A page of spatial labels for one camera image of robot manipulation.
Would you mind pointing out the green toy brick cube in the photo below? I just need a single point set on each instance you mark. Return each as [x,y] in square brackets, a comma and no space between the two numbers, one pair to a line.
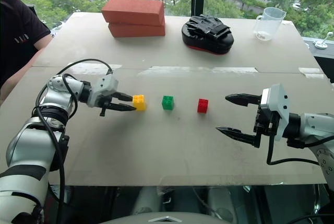
[167,103]

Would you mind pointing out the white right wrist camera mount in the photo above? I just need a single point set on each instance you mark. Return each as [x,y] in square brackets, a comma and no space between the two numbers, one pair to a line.
[279,104]

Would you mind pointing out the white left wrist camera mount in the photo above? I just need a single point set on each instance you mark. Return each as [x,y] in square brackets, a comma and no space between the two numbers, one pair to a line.
[104,87]

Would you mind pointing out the black window sill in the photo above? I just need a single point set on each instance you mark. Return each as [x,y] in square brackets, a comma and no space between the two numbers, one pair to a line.
[323,62]

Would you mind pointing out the silver robot torso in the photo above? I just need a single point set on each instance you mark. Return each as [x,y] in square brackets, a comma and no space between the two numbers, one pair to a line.
[167,218]

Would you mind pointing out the black boxing focus mitt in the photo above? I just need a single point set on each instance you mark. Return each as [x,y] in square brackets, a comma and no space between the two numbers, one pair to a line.
[207,36]

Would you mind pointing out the yellow toy brick cube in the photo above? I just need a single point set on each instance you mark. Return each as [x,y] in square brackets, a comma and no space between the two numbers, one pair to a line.
[140,103]

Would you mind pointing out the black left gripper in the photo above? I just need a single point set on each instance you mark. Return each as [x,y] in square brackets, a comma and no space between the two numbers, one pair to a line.
[104,109]

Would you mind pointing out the red toy brick cube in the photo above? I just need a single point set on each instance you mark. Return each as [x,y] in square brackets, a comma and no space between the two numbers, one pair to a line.
[203,106]

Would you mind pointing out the person's bare forearm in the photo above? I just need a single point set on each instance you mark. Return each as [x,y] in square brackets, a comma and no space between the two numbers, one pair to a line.
[21,72]

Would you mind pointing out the person in black t-shirt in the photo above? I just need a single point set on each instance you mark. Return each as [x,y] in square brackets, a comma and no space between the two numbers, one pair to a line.
[18,33]

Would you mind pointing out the clear plastic measuring cup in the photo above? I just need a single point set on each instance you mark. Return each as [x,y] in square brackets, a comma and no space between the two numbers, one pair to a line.
[268,24]

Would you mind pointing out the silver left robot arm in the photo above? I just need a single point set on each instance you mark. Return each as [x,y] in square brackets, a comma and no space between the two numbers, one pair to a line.
[31,140]

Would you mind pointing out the clear tape strip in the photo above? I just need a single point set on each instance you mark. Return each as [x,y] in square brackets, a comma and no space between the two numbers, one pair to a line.
[198,70]
[311,72]

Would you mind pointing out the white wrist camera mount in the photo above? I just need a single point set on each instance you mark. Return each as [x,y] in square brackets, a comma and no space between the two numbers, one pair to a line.
[279,104]
[104,87]

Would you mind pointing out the red clay brick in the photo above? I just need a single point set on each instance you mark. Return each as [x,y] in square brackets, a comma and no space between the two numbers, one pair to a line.
[133,11]
[137,30]

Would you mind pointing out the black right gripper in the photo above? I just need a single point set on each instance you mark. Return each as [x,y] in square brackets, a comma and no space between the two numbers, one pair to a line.
[266,122]

